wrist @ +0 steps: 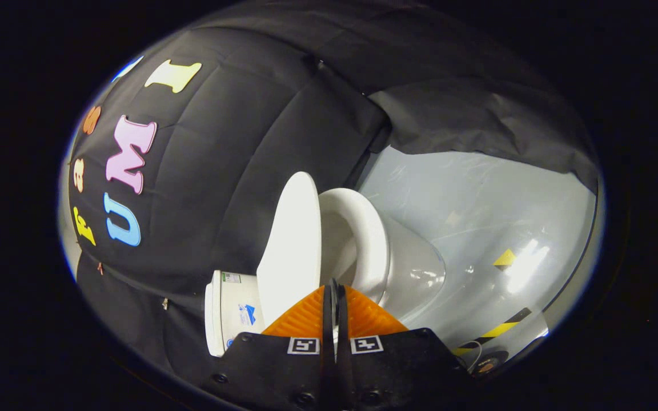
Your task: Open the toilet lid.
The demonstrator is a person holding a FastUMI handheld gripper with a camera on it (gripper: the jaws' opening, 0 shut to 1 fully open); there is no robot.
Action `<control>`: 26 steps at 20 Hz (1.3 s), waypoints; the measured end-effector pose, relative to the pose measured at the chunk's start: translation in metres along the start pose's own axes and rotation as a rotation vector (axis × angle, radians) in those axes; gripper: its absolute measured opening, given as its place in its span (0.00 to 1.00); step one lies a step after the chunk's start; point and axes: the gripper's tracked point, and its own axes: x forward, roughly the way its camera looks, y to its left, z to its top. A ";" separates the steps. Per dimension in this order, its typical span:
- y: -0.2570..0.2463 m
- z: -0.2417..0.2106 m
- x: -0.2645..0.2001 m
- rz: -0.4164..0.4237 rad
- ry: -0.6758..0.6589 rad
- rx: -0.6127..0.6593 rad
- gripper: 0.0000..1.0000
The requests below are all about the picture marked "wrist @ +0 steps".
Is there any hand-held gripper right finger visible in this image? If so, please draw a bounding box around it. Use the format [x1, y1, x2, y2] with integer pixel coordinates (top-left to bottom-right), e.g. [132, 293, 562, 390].
[336, 280, 472, 411]

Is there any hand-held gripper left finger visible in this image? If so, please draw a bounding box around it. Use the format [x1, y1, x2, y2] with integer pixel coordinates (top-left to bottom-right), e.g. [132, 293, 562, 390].
[200, 279, 336, 411]

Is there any white toilet tank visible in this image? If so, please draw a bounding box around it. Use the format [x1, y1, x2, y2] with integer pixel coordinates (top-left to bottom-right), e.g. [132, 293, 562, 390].
[204, 270, 267, 358]

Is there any white toilet bowl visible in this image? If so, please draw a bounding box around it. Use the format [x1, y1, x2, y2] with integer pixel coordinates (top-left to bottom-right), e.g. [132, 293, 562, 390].
[379, 213, 447, 330]

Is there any white toilet seat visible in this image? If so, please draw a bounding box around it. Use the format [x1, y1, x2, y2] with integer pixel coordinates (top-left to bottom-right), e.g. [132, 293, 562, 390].
[318, 188, 391, 307]

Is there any yellow black hazard tape strip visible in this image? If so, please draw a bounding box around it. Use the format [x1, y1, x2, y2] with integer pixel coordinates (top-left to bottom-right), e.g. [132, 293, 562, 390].
[453, 308, 533, 356]

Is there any yellow floor tape patch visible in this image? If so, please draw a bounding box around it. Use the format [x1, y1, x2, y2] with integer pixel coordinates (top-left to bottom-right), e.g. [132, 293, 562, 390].
[493, 248, 517, 271]

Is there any black backdrop cloth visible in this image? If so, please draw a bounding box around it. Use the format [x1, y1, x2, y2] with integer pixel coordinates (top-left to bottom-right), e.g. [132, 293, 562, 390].
[66, 0, 600, 394]

